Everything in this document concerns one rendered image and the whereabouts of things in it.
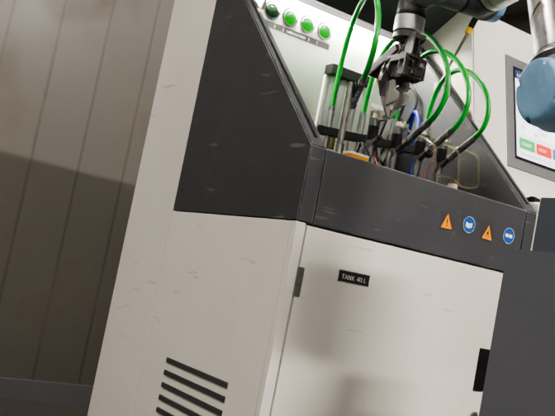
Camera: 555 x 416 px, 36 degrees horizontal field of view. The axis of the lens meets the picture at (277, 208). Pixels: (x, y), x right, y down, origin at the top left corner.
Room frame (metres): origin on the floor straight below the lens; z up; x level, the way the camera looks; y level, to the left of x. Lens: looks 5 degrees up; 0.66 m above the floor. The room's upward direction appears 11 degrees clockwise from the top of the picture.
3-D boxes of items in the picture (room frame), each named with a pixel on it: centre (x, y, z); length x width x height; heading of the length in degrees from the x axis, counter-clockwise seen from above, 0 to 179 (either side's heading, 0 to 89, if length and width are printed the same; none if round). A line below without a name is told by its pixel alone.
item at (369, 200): (1.90, -0.33, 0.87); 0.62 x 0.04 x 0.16; 122
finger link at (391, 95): (2.04, -0.22, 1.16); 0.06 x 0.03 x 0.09; 32
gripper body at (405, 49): (2.04, -0.24, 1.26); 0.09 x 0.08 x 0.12; 32
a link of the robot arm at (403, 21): (2.05, -0.24, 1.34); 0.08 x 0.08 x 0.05
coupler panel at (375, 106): (2.45, -0.26, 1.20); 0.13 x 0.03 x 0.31; 122
